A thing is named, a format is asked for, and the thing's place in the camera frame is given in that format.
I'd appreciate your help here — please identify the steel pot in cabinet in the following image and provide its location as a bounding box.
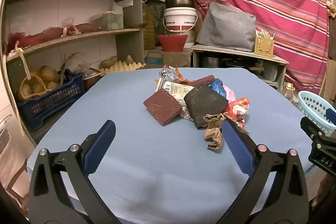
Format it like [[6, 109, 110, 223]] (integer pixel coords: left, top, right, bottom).
[[202, 56, 221, 68]]

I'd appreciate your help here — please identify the blue plastic bag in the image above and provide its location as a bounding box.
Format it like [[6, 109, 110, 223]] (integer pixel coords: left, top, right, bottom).
[[210, 78, 227, 98]]

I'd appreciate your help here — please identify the green label wrapper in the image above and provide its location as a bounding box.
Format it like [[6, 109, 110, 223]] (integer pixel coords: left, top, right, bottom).
[[156, 78, 195, 106]]

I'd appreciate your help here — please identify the orange snack packet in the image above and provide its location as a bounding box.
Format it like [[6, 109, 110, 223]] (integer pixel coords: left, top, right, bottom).
[[175, 68, 196, 86]]

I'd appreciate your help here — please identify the small brown wicker basket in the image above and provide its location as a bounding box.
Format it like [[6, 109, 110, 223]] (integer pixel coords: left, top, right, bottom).
[[83, 68, 101, 90]]

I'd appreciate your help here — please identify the light blue plastic basket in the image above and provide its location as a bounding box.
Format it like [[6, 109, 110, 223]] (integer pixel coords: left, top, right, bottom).
[[298, 91, 336, 136]]

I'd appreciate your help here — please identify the silver and red wrapper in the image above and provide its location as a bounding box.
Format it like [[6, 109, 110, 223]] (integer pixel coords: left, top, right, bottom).
[[160, 65, 180, 81]]

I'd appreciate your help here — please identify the small oil bottle yellow cap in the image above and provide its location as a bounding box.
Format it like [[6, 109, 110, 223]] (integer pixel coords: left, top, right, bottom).
[[283, 82, 298, 104]]

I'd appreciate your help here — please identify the bunch of wooden chopsticks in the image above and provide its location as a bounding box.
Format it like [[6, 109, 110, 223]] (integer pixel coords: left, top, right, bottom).
[[256, 28, 276, 39]]

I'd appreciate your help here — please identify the grey fabric cover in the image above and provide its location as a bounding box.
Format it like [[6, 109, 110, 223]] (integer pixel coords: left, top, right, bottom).
[[196, 2, 256, 52]]

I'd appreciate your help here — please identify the red striped cloth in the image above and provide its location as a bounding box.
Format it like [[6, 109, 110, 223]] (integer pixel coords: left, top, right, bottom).
[[178, 0, 330, 98]]

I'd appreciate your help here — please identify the large cooking oil bottle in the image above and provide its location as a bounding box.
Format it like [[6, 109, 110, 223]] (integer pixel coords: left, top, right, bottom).
[[142, 0, 156, 51]]

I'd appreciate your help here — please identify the pink foil-lined wrapper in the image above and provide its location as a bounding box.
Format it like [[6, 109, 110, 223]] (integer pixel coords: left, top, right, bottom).
[[223, 84, 237, 103]]

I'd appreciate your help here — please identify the silver foil scrap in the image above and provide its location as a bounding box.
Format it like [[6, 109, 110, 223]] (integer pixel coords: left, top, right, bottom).
[[181, 107, 193, 121]]

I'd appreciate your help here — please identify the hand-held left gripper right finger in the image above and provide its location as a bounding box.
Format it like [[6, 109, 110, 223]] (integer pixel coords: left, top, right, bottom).
[[218, 118, 310, 224]]

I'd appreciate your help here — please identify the red cartoon snack wrapper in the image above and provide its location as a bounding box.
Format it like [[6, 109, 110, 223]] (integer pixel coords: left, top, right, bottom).
[[224, 97, 250, 134]]

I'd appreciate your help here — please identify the white plastic bucket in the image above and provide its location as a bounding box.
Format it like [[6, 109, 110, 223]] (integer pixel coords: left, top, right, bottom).
[[163, 7, 198, 47]]

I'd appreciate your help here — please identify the cardboard box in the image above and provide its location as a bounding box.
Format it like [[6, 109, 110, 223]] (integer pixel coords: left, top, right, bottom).
[[144, 49, 193, 69]]

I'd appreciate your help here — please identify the yellow egg tray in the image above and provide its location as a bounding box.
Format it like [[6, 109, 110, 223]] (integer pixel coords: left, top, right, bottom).
[[100, 61, 146, 76]]

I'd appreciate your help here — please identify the white plastic rack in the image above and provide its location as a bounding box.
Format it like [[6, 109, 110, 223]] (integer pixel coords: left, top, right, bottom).
[[0, 114, 16, 156]]

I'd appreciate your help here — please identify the dark red scouring pad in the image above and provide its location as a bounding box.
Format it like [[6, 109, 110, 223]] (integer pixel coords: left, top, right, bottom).
[[143, 89, 182, 126]]

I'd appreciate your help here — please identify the maroon bar wrapper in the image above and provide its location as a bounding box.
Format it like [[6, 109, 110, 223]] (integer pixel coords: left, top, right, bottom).
[[189, 75, 215, 87]]

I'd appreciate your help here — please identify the black ribbed packet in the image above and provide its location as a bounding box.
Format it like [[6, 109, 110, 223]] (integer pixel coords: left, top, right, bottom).
[[184, 84, 228, 129]]

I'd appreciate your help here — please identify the red woven basket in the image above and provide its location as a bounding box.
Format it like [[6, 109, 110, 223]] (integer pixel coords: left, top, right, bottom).
[[157, 34, 188, 52]]

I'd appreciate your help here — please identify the grey plastic container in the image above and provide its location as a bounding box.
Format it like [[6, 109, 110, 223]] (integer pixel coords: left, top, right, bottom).
[[263, 64, 279, 81]]

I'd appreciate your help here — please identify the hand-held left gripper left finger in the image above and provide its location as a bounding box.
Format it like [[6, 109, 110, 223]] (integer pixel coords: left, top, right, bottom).
[[28, 120, 124, 224]]

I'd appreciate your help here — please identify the sweet potato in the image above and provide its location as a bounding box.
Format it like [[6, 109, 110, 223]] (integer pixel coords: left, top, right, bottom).
[[75, 23, 101, 33]]

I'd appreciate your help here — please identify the pile of potatoes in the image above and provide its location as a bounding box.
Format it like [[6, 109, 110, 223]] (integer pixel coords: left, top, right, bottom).
[[21, 65, 60, 98]]

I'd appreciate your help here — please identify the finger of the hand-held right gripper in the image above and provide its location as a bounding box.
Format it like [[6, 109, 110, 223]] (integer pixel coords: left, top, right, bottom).
[[325, 108, 336, 126], [301, 116, 332, 141]]

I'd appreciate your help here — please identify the dark blue plastic crate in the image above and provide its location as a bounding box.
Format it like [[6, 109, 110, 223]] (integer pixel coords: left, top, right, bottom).
[[17, 69, 85, 132]]

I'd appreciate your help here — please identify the black pan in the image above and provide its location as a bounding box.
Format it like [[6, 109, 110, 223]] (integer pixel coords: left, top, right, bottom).
[[224, 57, 250, 69]]

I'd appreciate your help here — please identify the brown crumpled paper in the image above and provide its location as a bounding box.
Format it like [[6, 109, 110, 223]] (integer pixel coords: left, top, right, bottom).
[[203, 112, 227, 153]]

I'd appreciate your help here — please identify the long potato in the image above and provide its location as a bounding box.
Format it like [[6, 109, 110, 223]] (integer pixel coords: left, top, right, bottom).
[[100, 55, 118, 69]]

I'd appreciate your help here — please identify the clear plastic container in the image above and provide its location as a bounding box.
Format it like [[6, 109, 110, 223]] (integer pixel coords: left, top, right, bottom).
[[91, 11, 124, 30]]

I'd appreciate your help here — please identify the yellow perforated utensil holder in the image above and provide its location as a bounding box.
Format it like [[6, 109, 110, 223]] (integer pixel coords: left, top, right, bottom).
[[254, 35, 275, 58]]

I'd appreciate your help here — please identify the wooden cabinet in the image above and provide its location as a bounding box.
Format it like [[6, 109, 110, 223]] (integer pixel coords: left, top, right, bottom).
[[191, 44, 289, 93]]

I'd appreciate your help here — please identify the red mesh bag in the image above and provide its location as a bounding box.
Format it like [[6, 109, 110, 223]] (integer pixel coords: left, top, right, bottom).
[[7, 26, 66, 48]]

